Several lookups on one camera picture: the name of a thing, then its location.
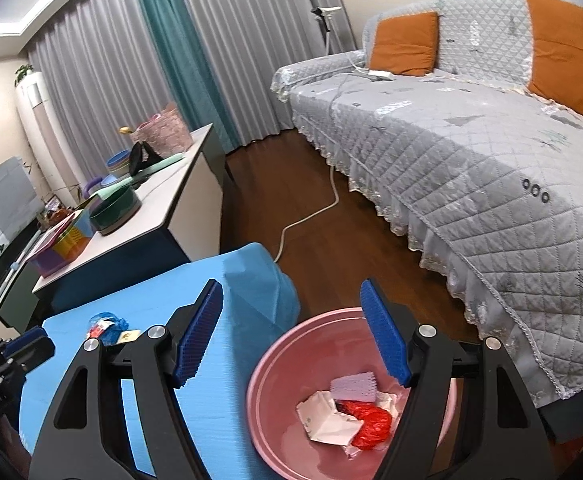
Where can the green plant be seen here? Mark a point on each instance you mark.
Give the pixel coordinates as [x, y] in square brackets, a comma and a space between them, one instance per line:
[23, 75]

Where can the white tissue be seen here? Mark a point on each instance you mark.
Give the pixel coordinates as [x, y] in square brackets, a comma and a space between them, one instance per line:
[389, 402]

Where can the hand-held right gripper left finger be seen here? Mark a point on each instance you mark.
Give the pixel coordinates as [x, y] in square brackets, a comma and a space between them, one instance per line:
[199, 345]

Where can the stack of coloured bowls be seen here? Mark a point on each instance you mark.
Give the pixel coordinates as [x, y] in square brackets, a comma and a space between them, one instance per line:
[119, 164]

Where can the white standing air conditioner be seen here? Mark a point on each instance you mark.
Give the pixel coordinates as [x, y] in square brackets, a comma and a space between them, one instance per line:
[41, 135]

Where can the pale green mat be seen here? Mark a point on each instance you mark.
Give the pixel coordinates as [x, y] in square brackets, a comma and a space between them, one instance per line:
[166, 161]

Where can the dark green round bowl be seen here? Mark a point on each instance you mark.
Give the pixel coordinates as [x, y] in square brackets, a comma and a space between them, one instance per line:
[116, 210]

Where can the grey quilted sofa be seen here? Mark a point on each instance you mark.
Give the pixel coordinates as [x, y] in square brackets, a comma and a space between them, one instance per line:
[446, 160]

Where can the photo frame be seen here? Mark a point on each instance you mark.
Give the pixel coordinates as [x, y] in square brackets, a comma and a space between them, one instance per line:
[52, 206]

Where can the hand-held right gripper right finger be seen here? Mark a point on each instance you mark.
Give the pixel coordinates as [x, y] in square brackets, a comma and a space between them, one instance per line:
[386, 340]

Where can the pink plastic basin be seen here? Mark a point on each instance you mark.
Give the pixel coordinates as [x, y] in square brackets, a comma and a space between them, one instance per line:
[291, 375]

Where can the white floor stand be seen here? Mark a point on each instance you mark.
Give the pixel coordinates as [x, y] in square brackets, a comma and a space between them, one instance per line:
[327, 20]

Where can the teal curtain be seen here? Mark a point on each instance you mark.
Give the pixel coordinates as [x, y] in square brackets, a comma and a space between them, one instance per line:
[181, 60]

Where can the red plastic bag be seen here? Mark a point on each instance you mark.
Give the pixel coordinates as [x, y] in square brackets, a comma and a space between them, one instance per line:
[371, 425]

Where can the white paper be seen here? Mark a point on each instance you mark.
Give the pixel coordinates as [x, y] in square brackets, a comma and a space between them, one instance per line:
[321, 420]

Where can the grey covered television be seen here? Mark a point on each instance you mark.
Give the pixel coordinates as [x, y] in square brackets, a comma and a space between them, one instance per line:
[6, 195]

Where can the black hat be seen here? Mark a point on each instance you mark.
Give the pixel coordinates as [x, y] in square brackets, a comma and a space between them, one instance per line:
[135, 160]

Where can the blue patterned tablecloth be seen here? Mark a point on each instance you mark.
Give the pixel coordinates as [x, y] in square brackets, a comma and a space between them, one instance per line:
[136, 300]

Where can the lilac paper sheet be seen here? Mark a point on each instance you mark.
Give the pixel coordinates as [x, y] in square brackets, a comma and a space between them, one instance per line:
[354, 387]

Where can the colourful storage box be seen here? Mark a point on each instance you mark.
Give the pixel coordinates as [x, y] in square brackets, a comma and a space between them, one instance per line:
[66, 245]

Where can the brown teapot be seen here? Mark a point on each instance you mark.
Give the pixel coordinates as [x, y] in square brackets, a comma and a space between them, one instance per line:
[61, 215]

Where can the white power strip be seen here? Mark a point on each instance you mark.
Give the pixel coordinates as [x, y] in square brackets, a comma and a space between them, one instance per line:
[380, 75]

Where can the orange cushion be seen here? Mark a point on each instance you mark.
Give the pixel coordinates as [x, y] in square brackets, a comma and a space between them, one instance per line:
[404, 42]
[566, 50]

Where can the red white paper carton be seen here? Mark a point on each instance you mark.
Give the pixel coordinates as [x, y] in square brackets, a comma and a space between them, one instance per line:
[98, 330]

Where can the grey curtain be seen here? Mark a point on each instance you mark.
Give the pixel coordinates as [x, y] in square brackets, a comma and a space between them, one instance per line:
[261, 50]
[96, 85]

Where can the yellow small box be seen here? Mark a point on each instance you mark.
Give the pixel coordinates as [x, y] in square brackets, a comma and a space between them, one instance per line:
[129, 336]

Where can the pink basket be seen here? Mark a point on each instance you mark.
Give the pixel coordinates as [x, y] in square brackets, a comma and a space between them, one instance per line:
[164, 132]

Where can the white top coffee table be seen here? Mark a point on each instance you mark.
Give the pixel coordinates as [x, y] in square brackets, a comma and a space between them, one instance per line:
[171, 200]

